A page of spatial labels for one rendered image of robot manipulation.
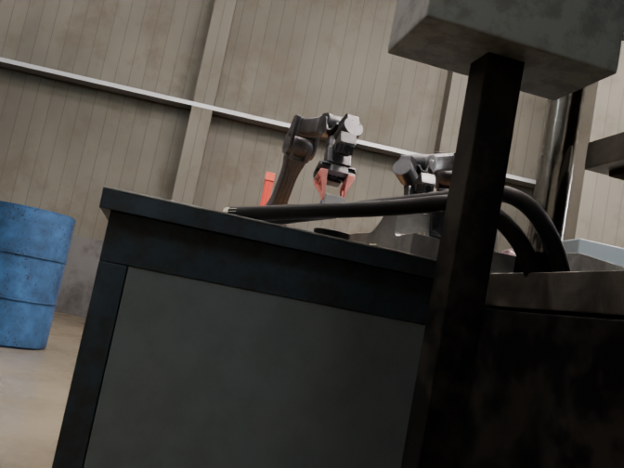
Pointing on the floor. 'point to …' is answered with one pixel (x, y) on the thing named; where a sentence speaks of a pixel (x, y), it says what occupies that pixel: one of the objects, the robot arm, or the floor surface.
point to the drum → (31, 272)
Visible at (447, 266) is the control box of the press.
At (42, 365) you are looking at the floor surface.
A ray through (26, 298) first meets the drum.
